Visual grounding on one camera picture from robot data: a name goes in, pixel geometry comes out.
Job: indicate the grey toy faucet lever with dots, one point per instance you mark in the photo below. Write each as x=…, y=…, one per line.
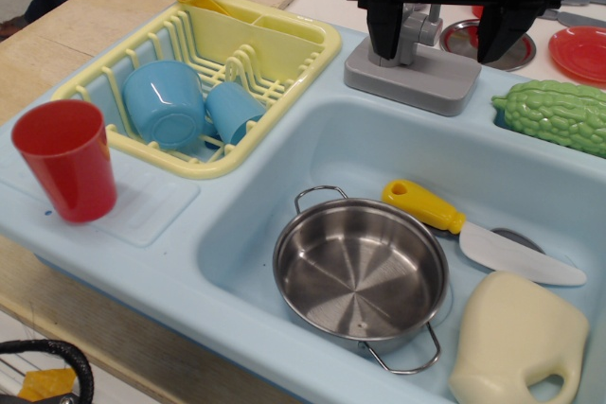
x=407, y=68

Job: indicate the grey plastic utensil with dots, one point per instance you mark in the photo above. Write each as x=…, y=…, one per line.
x=573, y=19

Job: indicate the red plastic plate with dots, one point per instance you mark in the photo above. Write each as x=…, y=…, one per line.
x=580, y=52

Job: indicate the green toy bitter gourd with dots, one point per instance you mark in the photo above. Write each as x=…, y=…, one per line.
x=561, y=113

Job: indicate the small blue plastic cup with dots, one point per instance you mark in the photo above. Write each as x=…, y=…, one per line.
x=230, y=108

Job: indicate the light blue toy sink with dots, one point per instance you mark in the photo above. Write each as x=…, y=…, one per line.
x=196, y=255

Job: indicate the stainless steel pot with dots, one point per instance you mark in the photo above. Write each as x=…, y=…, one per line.
x=362, y=273

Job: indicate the yellow dish drying rack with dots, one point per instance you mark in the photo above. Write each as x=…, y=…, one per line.
x=273, y=54

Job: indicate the large blue plastic cup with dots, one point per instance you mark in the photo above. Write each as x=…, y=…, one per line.
x=165, y=102

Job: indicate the cream plastic jug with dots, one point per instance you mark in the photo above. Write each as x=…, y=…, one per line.
x=514, y=334

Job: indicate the red plastic cup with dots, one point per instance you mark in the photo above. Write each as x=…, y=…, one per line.
x=65, y=146

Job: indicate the yellow tape piece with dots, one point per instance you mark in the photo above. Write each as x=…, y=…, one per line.
x=43, y=384

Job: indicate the yellow handled toy knife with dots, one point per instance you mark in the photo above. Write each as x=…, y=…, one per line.
x=478, y=244

